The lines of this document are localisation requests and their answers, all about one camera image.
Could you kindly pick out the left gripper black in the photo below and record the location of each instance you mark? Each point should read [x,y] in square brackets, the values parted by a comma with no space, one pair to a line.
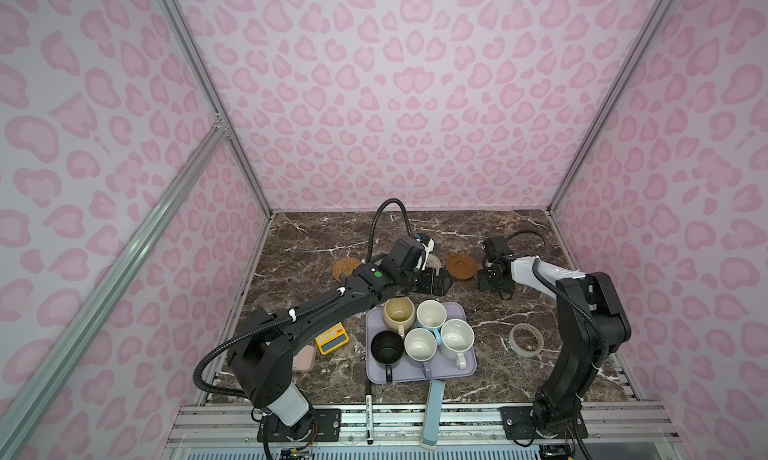
[430,287]

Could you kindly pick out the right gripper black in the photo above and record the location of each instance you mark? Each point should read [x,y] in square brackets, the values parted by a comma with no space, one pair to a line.
[483,284]

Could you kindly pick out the brown round wooden coaster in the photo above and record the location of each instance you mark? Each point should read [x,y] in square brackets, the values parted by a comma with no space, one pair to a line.
[462,267]

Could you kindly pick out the white mug light blue outside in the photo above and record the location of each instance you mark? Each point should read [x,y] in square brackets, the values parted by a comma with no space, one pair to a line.
[431,315]

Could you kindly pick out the beige glazed ceramic mug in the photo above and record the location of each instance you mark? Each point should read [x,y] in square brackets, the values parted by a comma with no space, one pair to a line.
[399,315]

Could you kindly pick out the black mug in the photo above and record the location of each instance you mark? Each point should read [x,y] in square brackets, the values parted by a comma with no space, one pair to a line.
[387,349]

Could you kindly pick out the woven rattan coaster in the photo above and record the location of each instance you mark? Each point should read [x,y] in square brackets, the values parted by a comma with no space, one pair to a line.
[345,267]

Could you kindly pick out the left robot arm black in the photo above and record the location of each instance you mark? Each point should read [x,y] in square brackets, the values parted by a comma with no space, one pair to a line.
[262,360]

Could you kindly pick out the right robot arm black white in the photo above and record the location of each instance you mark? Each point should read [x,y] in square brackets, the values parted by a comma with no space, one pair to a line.
[563,392]

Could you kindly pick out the white mug right front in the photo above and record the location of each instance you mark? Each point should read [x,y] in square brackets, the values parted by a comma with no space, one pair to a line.
[457,339]

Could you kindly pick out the clear tape roll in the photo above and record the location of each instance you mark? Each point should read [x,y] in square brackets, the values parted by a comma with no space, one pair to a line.
[526,340]

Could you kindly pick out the white mug centre front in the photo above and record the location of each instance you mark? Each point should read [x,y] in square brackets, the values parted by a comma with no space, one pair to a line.
[421,347]

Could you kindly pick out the light blue long box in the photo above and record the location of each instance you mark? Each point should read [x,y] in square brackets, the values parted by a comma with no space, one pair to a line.
[431,423]

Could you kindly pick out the yellow calculator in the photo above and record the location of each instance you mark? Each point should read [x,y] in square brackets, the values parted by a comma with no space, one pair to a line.
[332,339]

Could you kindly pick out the black marker pen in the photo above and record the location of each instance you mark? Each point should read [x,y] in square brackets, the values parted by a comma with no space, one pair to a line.
[369,412]

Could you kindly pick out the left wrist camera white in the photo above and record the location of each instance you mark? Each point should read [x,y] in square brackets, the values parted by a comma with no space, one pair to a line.
[428,245]

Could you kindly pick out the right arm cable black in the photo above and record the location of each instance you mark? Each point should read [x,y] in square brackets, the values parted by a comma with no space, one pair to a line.
[543,238]

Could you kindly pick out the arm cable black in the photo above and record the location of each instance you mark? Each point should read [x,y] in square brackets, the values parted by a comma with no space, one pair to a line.
[373,220]
[543,238]

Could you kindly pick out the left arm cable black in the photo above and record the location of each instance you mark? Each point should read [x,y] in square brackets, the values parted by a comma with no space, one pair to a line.
[373,220]

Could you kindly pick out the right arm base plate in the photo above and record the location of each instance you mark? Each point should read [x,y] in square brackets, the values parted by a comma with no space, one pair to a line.
[521,426]

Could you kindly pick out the aluminium front rail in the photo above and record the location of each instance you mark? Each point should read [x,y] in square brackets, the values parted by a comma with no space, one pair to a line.
[616,430]

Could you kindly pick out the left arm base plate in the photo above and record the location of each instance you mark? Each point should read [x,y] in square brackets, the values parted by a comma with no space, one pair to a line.
[319,425]

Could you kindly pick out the aluminium frame post back right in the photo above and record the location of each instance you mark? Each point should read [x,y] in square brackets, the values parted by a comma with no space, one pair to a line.
[652,27]

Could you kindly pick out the aluminium frame post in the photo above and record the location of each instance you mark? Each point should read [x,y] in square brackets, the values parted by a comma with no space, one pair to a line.
[181,31]
[652,27]

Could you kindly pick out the aluminium frame post back left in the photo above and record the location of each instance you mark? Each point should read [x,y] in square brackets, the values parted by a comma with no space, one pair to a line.
[181,31]

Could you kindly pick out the aluminium frame strut left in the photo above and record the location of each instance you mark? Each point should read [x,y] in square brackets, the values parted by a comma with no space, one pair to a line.
[38,394]

